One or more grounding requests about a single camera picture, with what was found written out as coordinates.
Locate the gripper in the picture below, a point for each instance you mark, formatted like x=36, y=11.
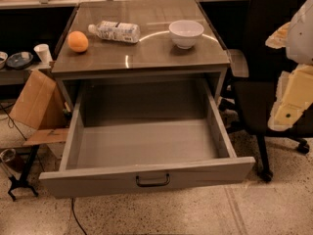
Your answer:
x=301, y=36

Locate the orange fruit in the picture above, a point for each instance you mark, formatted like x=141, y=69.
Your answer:
x=77, y=41

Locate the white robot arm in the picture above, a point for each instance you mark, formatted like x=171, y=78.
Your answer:
x=294, y=93

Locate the grey drawer cabinet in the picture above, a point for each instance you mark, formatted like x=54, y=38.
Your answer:
x=154, y=56

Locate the open grey top drawer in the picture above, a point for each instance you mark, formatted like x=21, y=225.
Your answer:
x=146, y=129

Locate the black office chair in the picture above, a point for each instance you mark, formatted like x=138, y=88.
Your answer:
x=255, y=92

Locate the white ceramic bowl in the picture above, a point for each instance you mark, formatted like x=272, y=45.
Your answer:
x=185, y=33

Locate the clear plastic water bottle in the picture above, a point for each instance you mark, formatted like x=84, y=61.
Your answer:
x=116, y=31

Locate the white paper cup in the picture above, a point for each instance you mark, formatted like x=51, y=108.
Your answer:
x=43, y=52

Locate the brown cardboard box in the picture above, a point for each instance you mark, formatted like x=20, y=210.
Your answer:
x=41, y=106

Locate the dark blue plate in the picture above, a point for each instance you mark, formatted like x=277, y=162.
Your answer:
x=19, y=61

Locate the low grey side shelf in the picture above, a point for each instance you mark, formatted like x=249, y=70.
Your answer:
x=11, y=77

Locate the black metal stand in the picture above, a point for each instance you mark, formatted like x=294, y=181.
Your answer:
x=22, y=182

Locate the white bowl at left edge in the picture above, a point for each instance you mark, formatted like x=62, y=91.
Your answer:
x=3, y=58

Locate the black drawer handle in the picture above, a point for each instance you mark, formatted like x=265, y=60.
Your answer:
x=143, y=182

